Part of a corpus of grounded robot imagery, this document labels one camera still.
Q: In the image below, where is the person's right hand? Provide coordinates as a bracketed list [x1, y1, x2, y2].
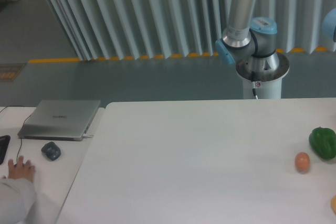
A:
[2, 156, 35, 183]

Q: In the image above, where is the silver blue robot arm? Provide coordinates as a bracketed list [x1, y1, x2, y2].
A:
[215, 0, 335, 82]

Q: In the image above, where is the white sleeved forearm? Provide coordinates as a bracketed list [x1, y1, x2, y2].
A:
[1, 178, 36, 223]

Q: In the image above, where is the orange bread piece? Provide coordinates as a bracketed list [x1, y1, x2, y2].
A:
[330, 195, 336, 214]

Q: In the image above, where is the black keyboard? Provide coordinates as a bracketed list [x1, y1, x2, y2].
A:
[0, 135, 11, 164]

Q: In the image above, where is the dark grey earbuds case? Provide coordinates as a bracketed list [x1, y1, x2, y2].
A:
[41, 142, 61, 161]

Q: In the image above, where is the silver closed laptop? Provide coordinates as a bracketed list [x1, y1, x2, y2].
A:
[18, 100, 100, 141]

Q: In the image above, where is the white folding partition screen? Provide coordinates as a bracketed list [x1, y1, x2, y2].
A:
[47, 0, 335, 60]

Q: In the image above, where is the brown egg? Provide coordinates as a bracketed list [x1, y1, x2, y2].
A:
[295, 152, 310, 173]

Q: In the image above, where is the green bell pepper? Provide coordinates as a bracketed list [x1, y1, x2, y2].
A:
[309, 127, 335, 160]

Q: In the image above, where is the black mouse cable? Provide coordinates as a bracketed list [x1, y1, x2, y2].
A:
[16, 108, 36, 163]

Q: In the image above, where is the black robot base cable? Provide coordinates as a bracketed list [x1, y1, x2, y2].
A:
[251, 71, 259, 100]

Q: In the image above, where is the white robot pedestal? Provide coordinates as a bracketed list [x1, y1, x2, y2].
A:
[241, 78, 282, 99]

